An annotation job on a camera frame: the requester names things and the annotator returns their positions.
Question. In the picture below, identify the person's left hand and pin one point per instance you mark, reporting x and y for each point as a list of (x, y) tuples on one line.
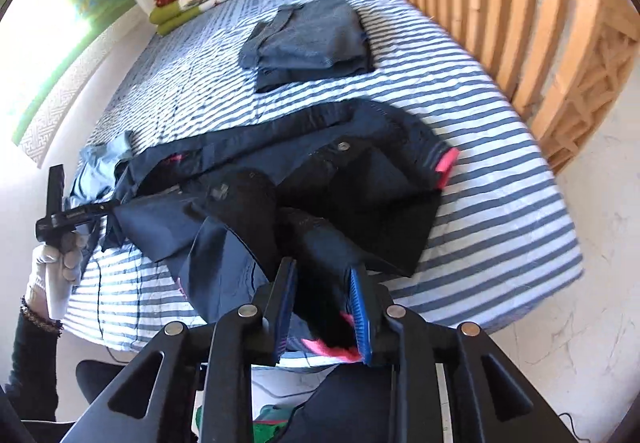
[(47, 273)]

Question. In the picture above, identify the black rounded object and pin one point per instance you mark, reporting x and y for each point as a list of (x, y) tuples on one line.
[(102, 380)]

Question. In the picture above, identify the green cloth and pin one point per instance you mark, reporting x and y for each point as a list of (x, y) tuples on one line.
[(272, 428)]

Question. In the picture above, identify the navy jacket pink cuffs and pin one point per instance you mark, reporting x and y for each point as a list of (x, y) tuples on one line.
[(325, 173)]

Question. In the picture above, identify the wooden slatted railing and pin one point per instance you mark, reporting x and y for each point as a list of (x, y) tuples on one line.
[(550, 23)]

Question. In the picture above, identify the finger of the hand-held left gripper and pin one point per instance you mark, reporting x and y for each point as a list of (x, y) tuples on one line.
[(95, 212)]

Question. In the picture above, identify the light blue pants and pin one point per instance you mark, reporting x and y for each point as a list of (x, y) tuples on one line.
[(95, 168)]

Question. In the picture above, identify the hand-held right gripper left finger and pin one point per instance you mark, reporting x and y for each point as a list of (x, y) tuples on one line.
[(282, 308)]

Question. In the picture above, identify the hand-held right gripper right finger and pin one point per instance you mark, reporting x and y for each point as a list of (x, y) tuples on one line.
[(360, 318)]

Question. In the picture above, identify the blue white striped bed quilt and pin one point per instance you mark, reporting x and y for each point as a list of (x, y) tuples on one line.
[(475, 203)]

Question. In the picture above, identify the folded black pants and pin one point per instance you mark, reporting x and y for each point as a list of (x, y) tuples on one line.
[(369, 54)]

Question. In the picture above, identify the person's left forearm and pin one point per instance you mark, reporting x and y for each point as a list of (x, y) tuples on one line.
[(30, 363)]

